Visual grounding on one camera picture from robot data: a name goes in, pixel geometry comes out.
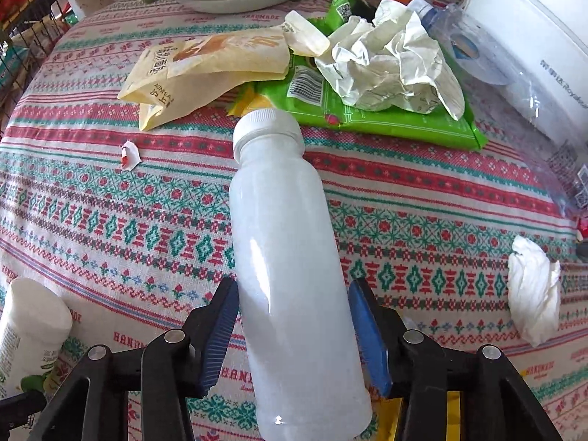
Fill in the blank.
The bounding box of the yellow wrapper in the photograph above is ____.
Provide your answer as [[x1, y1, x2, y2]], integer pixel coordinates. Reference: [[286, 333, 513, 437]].
[[227, 85, 272, 115]]

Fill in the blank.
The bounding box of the torn white wrapper scrap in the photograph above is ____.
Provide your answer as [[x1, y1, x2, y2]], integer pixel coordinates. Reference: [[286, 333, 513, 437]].
[[120, 141, 141, 171]]

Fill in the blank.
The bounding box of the yellow packet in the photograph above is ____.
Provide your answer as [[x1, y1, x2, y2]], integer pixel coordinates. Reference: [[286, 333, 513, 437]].
[[374, 390, 460, 441]]

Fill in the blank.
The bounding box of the white plastic bottle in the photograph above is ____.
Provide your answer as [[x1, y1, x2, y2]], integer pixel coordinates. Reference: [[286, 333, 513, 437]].
[[228, 109, 374, 441]]

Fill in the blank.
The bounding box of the white electric cooking pot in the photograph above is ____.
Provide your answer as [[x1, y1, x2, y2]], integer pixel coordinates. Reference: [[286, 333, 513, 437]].
[[464, 0, 588, 148]]

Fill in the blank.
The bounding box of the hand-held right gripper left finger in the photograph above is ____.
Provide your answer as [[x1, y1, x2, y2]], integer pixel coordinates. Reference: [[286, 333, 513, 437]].
[[28, 277, 240, 441]]

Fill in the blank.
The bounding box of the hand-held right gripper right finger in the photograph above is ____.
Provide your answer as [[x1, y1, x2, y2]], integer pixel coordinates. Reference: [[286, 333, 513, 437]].
[[348, 278, 563, 441]]

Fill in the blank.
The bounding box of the beige snack bag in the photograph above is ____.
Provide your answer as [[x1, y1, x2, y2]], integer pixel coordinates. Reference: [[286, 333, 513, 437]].
[[117, 28, 291, 132]]

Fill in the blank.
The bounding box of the black wire rack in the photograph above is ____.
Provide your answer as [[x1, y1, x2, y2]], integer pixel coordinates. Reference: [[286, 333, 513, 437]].
[[0, 0, 69, 102]]

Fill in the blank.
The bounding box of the crumpled white paper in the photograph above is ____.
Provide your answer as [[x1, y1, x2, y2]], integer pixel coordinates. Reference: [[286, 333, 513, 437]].
[[315, 0, 466, 121]]

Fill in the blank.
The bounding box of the small clear plastic wrapper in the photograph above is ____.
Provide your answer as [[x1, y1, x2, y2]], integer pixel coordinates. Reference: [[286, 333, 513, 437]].
[[282, 10, 331, 56]]

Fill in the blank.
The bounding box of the crumpled white tissue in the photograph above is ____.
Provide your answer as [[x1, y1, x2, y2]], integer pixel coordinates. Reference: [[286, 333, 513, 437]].
[[508, 235, 562, 347]]

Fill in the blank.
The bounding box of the white cylindrical container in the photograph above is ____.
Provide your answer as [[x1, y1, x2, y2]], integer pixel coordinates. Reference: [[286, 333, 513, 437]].
[[0, 278, 74, 398]]

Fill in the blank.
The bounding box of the clear plastic water bottle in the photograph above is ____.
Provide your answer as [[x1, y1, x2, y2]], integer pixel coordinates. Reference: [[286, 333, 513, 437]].
[[409, 0, 588, 221]]

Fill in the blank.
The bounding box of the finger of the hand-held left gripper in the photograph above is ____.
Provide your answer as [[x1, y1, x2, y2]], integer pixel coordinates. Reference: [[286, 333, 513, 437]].
[[0, 390, 47, 430]]

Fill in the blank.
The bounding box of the green snack packet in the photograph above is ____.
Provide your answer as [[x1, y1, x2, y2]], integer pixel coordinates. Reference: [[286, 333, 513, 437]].
[[255, 0, 488, 150]]

